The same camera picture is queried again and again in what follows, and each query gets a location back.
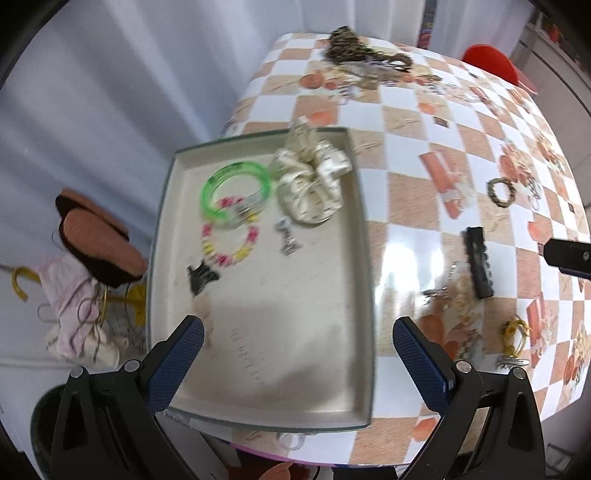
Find colourful beaded bracelet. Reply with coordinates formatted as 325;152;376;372
199;196;260;268

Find brown twisted hair tie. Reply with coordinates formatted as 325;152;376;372
378;52;415;71

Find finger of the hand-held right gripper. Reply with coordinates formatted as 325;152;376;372
543;237;591;274

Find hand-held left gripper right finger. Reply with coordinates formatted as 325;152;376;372
392;316;548;480

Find cream polka-dot scrunchie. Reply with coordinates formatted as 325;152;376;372
269;124;355;226

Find black scalloped snap hair clip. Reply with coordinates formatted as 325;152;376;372
462;226;496;299

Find small black claw clip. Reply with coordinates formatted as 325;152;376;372
185;259;222;296

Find leopard print scrunchie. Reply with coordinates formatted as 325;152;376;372
322;26;371;64

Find beige rectangular tray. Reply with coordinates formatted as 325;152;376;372
146;126;376;433

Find brown braided hair tie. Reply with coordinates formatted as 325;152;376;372
486;176;517;206

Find yellow hanger hook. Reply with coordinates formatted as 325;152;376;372
11;266;45;302

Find beige kitchen cabinet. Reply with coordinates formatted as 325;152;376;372
508;9;591;121

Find yellow flower hair tie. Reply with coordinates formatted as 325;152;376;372
503;318;533;359

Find pink cloth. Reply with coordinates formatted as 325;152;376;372
43;257;122;371

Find green plastic bangle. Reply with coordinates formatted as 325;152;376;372
200;161;273;227

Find beige large hair clip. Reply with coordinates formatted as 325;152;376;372
341;62;385;78

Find brown fuzzy slippers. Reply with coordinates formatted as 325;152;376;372
55;189;149;289

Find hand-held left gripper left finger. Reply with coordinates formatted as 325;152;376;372
50;315;205;480

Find red plastic chair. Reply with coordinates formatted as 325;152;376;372
461;43;539;96

